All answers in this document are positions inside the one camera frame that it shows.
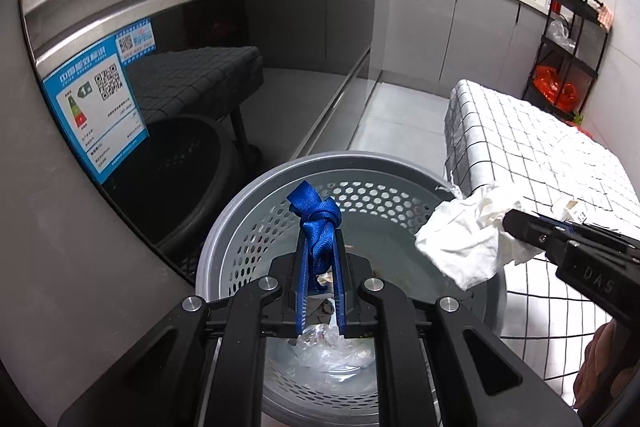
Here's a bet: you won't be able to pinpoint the grey kitchen cabinet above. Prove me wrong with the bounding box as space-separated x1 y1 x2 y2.
375 0 551 98

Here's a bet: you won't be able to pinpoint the clear plastic bag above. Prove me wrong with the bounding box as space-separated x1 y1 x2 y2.
290 324 376 375

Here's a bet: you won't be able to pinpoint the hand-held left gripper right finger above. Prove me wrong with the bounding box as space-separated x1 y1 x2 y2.
332 232 583 427

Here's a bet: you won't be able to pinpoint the black glass built-in appliance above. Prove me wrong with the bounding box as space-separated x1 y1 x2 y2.
17 0 378 285

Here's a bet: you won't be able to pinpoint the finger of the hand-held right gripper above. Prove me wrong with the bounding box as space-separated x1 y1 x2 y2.
502 208 567 259
537 214 640 249

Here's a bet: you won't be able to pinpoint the red plastic bag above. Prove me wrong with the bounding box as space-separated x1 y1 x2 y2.
532 66 561 100
556 82 581 110

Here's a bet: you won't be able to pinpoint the small blue code sticker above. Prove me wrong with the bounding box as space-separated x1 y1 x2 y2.
115 19 156 64

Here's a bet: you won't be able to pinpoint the black metal shelf rack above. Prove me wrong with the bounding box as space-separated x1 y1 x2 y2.
522 0 613 122

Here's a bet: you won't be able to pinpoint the grey perforated plastic basket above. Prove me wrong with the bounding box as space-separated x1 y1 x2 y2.
195 149 508 427

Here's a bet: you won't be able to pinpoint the blue knotted strap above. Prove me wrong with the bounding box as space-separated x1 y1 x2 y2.
286 180 343 293

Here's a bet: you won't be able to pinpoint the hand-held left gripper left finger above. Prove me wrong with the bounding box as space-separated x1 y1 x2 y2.
57 232 311 427

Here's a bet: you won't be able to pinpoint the white tissue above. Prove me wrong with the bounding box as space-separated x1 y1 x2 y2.
415 182 538 292

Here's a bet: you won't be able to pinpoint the person's right hand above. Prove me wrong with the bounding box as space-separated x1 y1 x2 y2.
572 322 626 413

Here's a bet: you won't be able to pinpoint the large blue label sticker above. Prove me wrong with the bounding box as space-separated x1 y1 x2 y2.
41 34 151 185

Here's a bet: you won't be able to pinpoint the clear plastic bags on rack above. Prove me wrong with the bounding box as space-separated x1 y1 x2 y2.
547 19 581 52

